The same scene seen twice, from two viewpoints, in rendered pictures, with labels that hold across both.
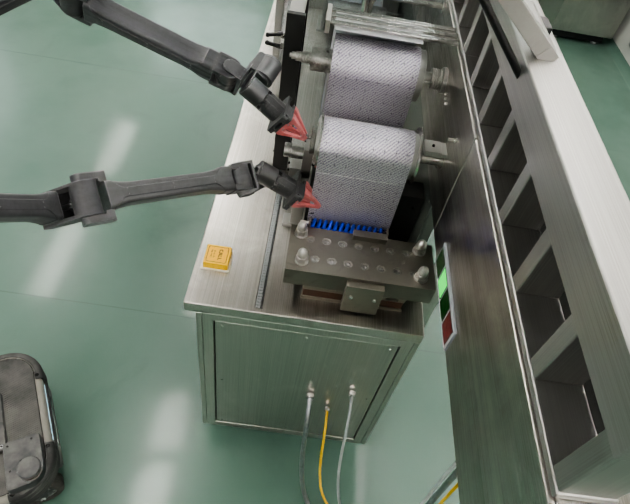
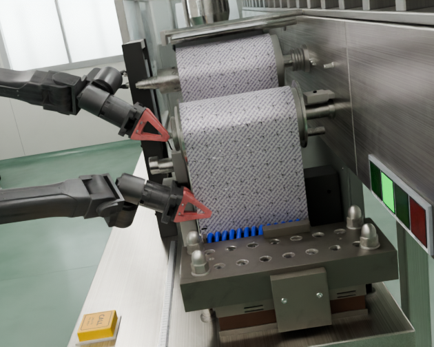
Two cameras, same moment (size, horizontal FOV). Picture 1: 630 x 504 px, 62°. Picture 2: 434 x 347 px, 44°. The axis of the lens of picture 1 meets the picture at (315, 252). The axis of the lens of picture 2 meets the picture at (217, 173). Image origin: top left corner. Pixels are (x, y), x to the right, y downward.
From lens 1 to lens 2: 0.59 m
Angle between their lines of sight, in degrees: 32
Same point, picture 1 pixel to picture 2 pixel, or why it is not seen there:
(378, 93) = (239, 85)
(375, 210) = (280, 195)
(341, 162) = (213, 138)
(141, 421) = not seen: outside the picture
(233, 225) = (118, 294)
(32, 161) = not seen: outside the picture
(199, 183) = (38, 194)
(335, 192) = (222, 185)
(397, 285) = (341, 259)
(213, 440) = not seen: outside the picture
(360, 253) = (279, 246)
